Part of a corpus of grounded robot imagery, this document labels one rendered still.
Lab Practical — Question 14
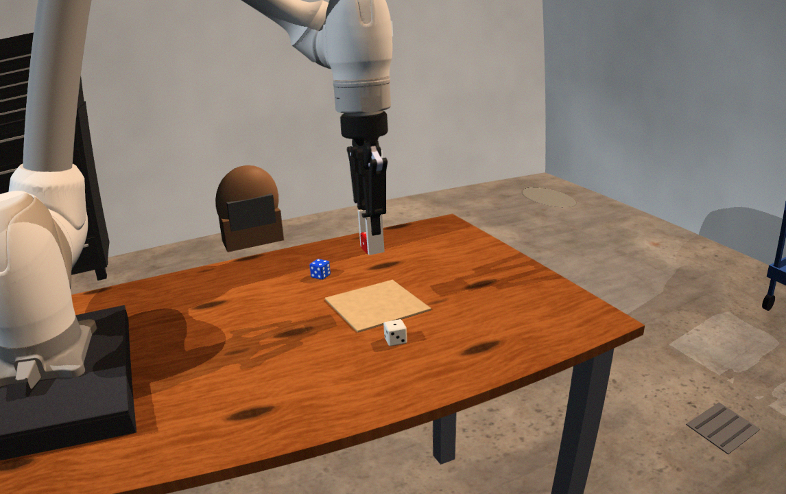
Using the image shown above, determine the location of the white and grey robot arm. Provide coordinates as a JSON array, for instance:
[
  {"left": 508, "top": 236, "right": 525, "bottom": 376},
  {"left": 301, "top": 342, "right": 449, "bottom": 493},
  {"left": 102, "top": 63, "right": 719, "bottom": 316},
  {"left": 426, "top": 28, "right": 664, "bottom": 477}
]
[{"left": 0, "top": 0, "right": 392, "bottom": 392}]

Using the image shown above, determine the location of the beige square mat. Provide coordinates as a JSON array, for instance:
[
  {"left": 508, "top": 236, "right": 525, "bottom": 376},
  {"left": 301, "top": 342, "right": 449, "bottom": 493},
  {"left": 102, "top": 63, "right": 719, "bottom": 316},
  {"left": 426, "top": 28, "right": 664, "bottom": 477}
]
[{"left": 325, "top": 280, "right": 431, "bottom": 333}]

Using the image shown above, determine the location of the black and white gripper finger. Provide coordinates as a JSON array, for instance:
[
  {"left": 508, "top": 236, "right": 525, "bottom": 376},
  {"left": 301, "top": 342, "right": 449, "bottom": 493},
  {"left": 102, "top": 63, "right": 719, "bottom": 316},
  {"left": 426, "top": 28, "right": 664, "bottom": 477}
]
[
  {"left": 347, "top": 146, "right": 366, "bottom": 246},
  {"left": 355, "top": 146, "right": 388, "bottom": 255}
]

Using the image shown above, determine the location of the blue die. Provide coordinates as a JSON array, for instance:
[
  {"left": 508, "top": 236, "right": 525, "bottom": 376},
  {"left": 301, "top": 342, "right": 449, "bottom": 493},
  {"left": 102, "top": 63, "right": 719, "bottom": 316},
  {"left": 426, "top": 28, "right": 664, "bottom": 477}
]
[{"left": 309, "top": 259, "right": 331, "bottom": 280}]

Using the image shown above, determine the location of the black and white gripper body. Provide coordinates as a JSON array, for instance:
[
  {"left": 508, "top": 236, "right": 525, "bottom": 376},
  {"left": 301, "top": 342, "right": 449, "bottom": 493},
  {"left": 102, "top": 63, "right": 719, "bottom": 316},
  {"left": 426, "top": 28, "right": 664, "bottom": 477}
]
[{"left": 340, "top": 111, "right": 388, "bottom": 170}]

